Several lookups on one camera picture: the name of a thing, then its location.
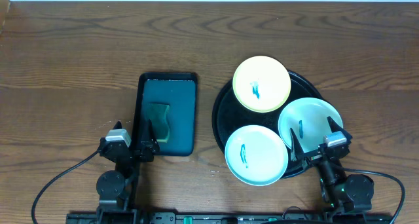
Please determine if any green yellow sponge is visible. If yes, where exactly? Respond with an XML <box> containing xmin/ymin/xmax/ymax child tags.
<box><xmin>145</xmin><ymin>103</ymin><xmax>170</xmax><ymax>143</ymax></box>

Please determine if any round black tray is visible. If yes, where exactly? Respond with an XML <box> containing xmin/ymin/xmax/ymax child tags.
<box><xmin>211</xmin><ymin>69</ymin><xmax>335</xmax><ymax>179</ymax></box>

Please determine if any yellow plate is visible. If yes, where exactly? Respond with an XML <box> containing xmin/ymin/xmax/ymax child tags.
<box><xmin>232</xmin><ymin>56</ymin><xmax>291</xmax><ymax>113</ymax></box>

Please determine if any pale green plate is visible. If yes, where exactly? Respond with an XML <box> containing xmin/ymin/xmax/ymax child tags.
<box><xmin>278</xmin><ymin>98</ymin><xmax>344</xmax><ymax>153</ymax></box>
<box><xmin>224</xmin><ymin>125</ymin><xmax>289</xmax><ymax>186</ymax></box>

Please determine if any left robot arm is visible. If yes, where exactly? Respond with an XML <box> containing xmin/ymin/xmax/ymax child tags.
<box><xmin>96</xmin><ymin>120</ymin><xmax>160</xmax><ymax>224</ymax></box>

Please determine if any left black cable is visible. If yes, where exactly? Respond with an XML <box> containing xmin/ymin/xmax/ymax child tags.
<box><xmin>31</xmin><ymin>150</ymin><xmax>101</xmax><ymax>224</ymax></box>

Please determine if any dark rectangular tray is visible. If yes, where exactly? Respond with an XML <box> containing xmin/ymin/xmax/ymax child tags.
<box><xmin>131</xmin><ymin>72</ymin><xmax>198</xmax><ymax>157</ymax></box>

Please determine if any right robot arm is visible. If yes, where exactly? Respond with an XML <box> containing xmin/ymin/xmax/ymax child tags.
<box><xmin>289</xmin><ymin>117</ymin><xmax>374</xmax><ymax>222</ymax></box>

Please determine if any pale green plate front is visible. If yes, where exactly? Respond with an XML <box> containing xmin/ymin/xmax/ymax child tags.
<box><xmin>224</xmin><ymin>125</ymin><xmax>289</xmax><ymax>186</ymax></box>

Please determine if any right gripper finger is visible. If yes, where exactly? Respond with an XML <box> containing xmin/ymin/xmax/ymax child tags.
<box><xmin>327</xmin><ymin>116</ymin><xmax>352</xmax><ymax>140</ymax></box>
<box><xmin>290</xmin><ymin>128</ymin><xmax>304</xmax><ymax>161</ymax></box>

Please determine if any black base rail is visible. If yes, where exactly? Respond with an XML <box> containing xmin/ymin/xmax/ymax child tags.
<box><xmin>65</xmin><ymin>212</ymin><xmax>393</xmax><ymax>224</ymax></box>

